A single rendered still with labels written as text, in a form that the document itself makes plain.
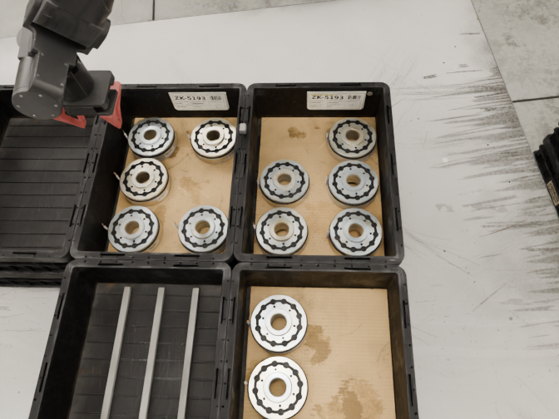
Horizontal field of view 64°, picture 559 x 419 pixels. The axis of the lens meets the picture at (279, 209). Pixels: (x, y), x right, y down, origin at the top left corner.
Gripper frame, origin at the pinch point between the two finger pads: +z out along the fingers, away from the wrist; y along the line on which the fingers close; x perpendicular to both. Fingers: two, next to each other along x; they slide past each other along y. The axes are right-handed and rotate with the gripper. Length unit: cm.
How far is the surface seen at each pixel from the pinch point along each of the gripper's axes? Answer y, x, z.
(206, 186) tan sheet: 13.5, 0.0, 23.5
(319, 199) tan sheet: 37.9, -2.8, 23.5
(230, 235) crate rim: 21.6, -15.0, 13.3
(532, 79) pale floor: 138, 101, 108
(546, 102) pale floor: 142, 87, 108
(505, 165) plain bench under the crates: 84, 14, 37
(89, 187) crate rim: -6.8, -5.7, 13.5
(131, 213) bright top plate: -0.6, -7.9, 20.6
